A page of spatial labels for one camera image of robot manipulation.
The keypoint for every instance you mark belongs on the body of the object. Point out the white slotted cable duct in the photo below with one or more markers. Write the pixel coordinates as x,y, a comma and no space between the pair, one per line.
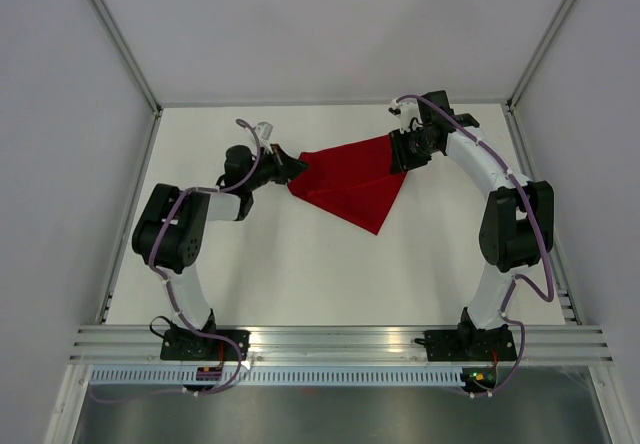
446,376

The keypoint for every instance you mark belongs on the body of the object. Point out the aluminium frame post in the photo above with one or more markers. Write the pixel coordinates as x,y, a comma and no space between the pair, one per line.
548,38
116,37

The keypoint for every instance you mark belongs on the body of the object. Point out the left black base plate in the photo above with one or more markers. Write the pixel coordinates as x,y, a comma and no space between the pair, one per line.
183,345

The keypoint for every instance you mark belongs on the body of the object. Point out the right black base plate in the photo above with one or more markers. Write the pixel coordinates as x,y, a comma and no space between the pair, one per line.
483,346

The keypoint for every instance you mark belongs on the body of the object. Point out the red cloth napkin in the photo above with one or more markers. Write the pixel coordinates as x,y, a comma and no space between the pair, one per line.
352,181

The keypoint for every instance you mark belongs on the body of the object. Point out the right aluminium frame post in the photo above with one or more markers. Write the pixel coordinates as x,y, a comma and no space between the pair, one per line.
548,38

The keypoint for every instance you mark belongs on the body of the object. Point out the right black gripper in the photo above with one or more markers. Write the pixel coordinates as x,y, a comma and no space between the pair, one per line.
401,161

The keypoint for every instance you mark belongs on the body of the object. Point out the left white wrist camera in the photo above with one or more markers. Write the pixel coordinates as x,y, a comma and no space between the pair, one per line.
263,131

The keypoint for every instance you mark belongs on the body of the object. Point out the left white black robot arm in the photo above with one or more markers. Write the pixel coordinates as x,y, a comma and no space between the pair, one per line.
169,237

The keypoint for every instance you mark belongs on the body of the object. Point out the aluminium mounting rail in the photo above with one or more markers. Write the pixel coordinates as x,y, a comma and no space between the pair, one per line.
545,345

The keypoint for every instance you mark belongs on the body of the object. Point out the left aluminium frame post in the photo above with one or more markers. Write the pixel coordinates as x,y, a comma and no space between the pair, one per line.
116,37

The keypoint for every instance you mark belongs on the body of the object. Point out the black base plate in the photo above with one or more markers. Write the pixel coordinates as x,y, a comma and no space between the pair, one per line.
183,345
483,346

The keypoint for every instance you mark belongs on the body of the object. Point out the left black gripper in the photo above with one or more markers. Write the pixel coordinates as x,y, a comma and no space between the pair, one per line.
285,167

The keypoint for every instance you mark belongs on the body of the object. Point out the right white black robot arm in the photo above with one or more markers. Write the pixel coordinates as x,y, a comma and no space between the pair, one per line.
516,231

